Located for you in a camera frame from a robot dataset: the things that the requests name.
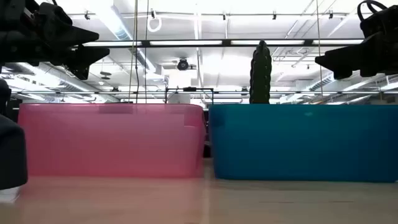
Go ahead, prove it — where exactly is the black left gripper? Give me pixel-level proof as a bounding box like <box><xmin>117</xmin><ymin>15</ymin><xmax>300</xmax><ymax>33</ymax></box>
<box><xmin>0</xmin><ymin>0</ymin><xmax>110</xmax><ymax>81</ymax></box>

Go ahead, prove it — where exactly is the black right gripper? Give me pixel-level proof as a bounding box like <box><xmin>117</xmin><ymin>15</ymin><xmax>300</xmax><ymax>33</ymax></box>
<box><xmin>314</xmin><ymin>4</ymin><xmax>398</xmax><ymax>80</ymax></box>

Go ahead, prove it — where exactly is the dark gray cap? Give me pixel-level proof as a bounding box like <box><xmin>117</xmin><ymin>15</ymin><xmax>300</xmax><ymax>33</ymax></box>
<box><xmin>0</xmin><ymin>113</ymin><xmax>28</xmax><ymax>190</ymax></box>

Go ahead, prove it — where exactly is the green cactus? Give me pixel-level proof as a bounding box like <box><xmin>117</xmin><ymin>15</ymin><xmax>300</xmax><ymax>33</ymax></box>
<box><xmin>249</xmin><ymin>40</ymin><xmax>272</xmax><ymax>105</ymax></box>

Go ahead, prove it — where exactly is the blue plastic bin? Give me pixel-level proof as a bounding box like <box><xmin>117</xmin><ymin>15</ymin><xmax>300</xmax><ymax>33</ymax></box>
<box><xmin>208</xmin><ymin>104</ymin><xmax>398</xmax><ymax>183</ymax></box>

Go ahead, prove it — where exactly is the translucent pink plastic bin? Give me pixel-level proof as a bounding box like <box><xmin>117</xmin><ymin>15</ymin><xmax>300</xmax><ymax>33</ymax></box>
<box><xmin>17</xmin><ymin>103</ymin><xmax>206</xmax><ymax>179</ymax></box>

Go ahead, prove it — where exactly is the thin hanging cable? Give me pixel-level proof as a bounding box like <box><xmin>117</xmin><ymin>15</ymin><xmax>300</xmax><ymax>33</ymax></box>
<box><xmin>315</xmin><ymin>0</ymin><xmax>323</xmax><ymax>96</ymax></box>

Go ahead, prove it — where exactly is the black cable loop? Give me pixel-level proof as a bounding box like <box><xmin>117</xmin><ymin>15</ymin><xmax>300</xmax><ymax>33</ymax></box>
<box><xmin>356</xmin><ymin>0</ymin><xmax>389</xmax><ymax>22</ymax></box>

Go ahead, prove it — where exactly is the black hanging cable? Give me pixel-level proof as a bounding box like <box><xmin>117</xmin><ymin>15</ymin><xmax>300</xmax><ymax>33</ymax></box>
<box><xmin>129</xmin><ymin>0</ymin><xmax>139</xmax><ymax>104</ymax></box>

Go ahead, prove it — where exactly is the thin black frame bar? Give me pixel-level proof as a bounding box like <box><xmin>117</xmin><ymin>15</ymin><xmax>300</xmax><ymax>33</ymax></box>
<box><xmin>12</xmin><ymin>90</ymin><xmax>398</xmax><ymax>95</ymax></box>

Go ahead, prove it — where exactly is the white hanging cable ring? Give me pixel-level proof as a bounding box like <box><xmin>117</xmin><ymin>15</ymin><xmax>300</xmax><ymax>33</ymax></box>
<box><xmin>147</xmin><ymin>15</ymin><xmax>163</xmax><ymax>34</ymax></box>

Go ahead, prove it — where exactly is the black rectangular stand frame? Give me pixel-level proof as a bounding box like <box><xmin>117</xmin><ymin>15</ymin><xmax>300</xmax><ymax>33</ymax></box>
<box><xmin>165</xmin><ymin>86</ymin><xmax>215</xmax><ymax>105</ymax></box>

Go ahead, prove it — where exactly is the black frame crossbar with lights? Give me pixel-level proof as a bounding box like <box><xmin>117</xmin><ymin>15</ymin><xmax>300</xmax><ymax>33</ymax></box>
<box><xmin>74</xmin><ymin>39</ymin><xmax>364</xmax><ymax>48</ymax></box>

